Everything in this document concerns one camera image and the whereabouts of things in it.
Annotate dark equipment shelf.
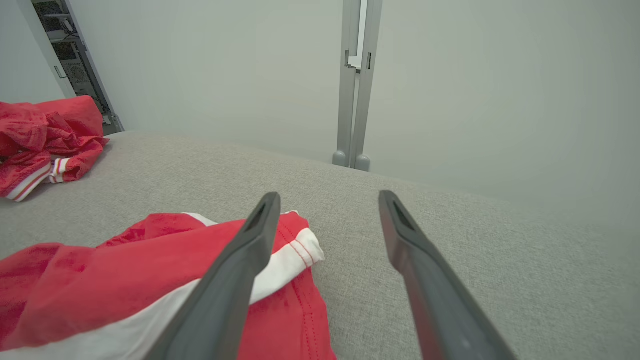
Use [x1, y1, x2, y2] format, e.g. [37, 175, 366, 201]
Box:
[31, 0, 113, 126]

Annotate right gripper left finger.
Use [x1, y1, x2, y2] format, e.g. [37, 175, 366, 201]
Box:
[144, 191, 282, 360]

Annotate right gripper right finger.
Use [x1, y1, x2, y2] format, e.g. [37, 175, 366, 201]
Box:
[378, 190, 516, 360]

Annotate grey partition door frame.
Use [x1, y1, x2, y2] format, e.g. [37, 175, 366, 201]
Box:
[17, 0, 125, 136]

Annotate red shorts with white band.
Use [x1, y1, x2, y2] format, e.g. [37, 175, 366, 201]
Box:
[0, 210, 337, 360]

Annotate red jersey with number 23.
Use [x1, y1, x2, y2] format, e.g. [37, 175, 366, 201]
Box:
[0, 95, 111, 203]

